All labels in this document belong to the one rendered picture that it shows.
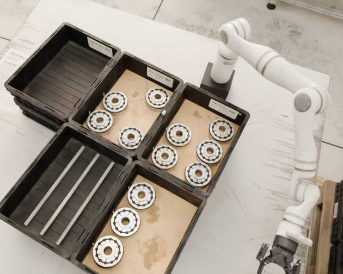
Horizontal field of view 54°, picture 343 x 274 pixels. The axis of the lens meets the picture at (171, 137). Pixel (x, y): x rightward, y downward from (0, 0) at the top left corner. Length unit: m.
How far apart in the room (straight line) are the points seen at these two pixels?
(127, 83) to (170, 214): 0.60
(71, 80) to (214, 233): 0.89
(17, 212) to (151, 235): 0.48
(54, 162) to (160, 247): 0.51
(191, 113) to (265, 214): 0.52
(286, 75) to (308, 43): 1.89
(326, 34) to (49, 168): 2.57
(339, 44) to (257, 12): 0.73
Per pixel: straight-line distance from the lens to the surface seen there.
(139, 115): 1.41
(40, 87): 1.54
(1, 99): 1.72
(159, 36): 1.84
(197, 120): 1.42
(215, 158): 1.32
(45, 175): 1.35
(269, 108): 1.70
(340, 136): 2.70
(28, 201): 1.33
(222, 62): 1.46
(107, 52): 1.53
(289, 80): 1.22
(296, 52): 2.98
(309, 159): 1.17
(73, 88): 1.51
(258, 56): 1.24
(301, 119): 1.14
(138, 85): 1.49
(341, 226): 2.13
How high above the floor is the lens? 2.06
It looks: 64 degrees down
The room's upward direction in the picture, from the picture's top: 11 degrees clockwise
